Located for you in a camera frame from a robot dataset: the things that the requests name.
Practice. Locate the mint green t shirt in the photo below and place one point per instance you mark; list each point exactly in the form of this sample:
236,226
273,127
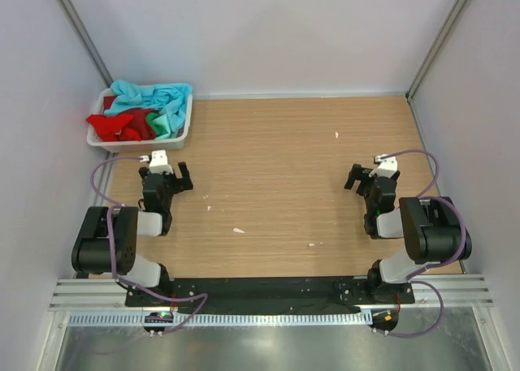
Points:
159,125

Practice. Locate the white plastic laundry basket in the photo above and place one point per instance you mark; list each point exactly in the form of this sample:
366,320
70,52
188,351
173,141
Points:
175,143

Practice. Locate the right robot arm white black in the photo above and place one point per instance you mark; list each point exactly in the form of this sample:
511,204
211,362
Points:
432,233

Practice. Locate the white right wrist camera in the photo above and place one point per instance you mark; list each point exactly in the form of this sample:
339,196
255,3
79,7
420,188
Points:
386,166

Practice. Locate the right aluminium corner post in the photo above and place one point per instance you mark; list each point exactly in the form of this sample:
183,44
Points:
449,24

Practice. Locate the left aluminium corner post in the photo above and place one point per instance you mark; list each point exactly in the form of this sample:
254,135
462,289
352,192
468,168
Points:
86,40

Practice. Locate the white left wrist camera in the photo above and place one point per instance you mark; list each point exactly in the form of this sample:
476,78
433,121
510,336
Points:
157,162

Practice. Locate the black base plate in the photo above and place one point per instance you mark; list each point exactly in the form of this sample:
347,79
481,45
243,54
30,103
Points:
286,296

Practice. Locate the dark red t shirt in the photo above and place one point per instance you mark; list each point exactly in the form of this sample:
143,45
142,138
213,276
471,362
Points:
139,128

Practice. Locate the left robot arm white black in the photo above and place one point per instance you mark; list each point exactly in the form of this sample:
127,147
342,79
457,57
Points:
107,239

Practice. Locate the grey slotted cable duct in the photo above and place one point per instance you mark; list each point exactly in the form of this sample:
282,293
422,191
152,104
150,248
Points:
163,319

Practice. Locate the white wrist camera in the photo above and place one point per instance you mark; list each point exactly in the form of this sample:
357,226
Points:
386,166
157,162

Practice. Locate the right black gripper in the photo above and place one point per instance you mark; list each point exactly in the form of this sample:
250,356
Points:
359,173

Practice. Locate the blue t shirt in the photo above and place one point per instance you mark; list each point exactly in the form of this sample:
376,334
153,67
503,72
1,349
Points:
170,100

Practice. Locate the aluminium corner post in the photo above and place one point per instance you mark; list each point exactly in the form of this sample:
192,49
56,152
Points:
86,40
449,24

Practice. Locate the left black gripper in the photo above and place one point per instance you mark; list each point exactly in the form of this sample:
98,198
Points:
182,183

